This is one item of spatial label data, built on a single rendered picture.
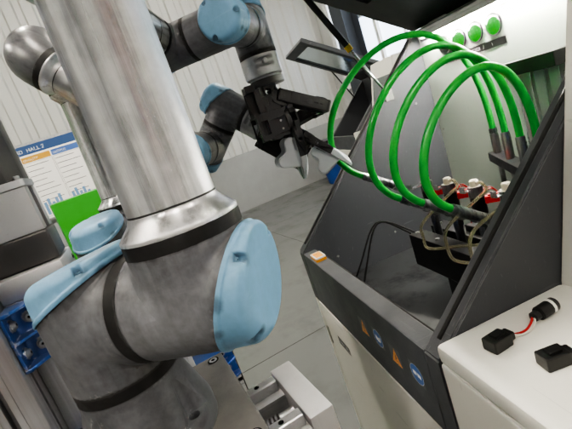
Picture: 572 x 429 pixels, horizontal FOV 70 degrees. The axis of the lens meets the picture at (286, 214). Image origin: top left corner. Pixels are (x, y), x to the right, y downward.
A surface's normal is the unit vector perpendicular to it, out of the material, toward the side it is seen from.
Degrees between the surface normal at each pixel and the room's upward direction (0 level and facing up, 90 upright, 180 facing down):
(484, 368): 0
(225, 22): 89
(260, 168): 90
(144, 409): 72
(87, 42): 89
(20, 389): 90
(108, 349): 102
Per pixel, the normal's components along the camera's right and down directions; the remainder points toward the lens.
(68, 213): 0.51, 0.02
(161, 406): 0.57, -0.35
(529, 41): -0.91, 0.36
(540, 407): -0.33, -0.92
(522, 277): 0.25, 0.14
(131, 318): -0.32, 0.04
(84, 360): -0.07, 0.36
